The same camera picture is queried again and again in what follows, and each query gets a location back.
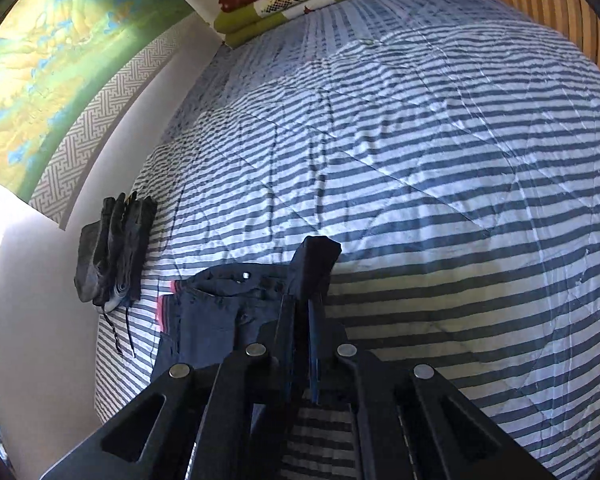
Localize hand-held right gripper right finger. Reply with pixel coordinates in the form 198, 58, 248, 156
307, 304, 556, 480

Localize dark navy pants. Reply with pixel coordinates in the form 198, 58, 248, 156
150, 235, 348, 406

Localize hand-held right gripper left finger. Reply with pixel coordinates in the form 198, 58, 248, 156
40, 300, 297, 480

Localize blue white striped bed cover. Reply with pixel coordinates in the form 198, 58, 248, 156
95, 0, 600, 480

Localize stack of folded dark clothes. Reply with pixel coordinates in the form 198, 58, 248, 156
75, 191, 158, 358

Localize green floral folded blanket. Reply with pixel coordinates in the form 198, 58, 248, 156
215, 0, 396, 48

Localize wooden slatted panel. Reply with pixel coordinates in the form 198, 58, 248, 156
450, 0, 600, 86

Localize green map wall poster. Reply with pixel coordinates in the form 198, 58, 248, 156
0, 0, 196, 231

